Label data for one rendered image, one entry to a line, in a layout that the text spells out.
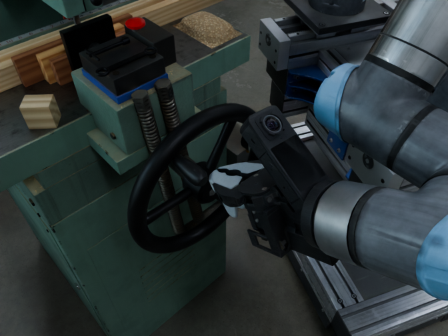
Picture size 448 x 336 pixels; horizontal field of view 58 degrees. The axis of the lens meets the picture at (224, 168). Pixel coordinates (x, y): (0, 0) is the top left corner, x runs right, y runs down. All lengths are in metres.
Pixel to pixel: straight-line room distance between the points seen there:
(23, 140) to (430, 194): 0.55
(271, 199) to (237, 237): 1.14
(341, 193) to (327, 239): 0.04
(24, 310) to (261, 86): 1.55
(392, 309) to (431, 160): 0.90
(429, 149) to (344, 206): 0.10
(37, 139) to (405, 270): 0.53
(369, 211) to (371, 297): 0.95
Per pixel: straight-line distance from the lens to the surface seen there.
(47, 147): 0.69
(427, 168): 0.41
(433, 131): 0.41
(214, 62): 0.82
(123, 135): 0.61
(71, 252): 0.88
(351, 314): 1.25
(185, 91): 0.65
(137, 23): 0.65
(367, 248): 0.35
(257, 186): 0.45
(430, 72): 0.43
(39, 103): 0.67
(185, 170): 0.54
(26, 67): 0.78
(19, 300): 1.61
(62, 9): 0.75
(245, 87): 2.26
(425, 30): 0.43
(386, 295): 1.29
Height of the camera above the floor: 1.31
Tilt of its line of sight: 47 degrees down
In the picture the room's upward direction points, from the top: straight up
